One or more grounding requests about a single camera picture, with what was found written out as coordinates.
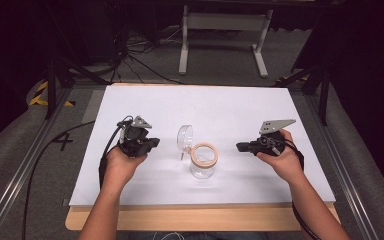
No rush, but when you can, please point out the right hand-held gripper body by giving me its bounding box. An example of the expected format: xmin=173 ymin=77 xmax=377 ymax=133
xmin=254 ymin=118 xmax=297 ymax=157

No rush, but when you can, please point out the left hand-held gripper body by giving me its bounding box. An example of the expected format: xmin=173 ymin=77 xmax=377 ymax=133
xmin=117 ymin=115 xmax=153 ymax=158

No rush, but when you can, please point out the glass jar with hinged lid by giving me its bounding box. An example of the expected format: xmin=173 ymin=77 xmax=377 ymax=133
xmin=176 ymin=124 xmax=220 ymax=180

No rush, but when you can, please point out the person's right hand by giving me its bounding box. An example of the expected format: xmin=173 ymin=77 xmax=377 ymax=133
xmin=256 ymin=129 xmax=305 ymax=185

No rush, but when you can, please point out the person's left hand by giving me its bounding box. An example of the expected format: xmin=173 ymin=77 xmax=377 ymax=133
xmin=103 ymin=147 xmax=148 ymax=192

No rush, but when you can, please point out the white board table cover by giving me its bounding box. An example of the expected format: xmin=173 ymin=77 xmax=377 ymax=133
xmin=69 ymin=84 xmax=336 ymax=208

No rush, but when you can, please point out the black tripod stand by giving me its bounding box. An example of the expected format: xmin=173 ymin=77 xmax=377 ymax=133
xmin=44 ymin=54 xmax=112 ymax=121
xmin=272 ymin=61 xmax=332 ymax=127

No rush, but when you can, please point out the yellow black floor tape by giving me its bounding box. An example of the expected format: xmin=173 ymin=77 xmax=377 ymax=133
xmin=28 ymin=81 xmax=77 ymax=108

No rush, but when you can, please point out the dark curtain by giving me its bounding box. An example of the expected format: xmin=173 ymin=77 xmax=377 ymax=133
xmin=291 ymin=0 xmax=384 ymax=206
xmin=0 ymin=0 xmax=59 ymax=156

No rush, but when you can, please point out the aluminium floor rail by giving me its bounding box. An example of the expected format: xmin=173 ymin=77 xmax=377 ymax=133
xmin=303 ymin=94 xmax=381 ymax=240
xmin=0 ymin=87 xmax=74 ymax=240

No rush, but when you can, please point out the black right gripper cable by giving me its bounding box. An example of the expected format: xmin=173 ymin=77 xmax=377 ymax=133
xmin=273 ymin=136 xmax=323 ymax=240

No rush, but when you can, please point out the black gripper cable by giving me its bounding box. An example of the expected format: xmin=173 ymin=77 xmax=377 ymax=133
xmin=21 ymin=115 xmax=135 ymax=240
xmin=273 ymin=136 xmax=323 ymax=240

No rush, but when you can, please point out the thin white cord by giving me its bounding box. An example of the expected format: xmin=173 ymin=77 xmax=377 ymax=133
xmin=152 ymin=231 xmax=185 ymax=240

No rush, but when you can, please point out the black floor cable bundle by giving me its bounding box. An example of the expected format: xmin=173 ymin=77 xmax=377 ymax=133
xmin=108 ymin=24 xmax=188 ymax=86

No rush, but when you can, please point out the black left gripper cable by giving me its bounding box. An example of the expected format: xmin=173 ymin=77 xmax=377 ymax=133
xmin=21 ymin=115 xmax=135 ymax=240

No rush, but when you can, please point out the white metal stand frame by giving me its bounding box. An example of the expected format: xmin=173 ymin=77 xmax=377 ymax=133
xmin=178 ymin=4 xmax=275 ymax=80

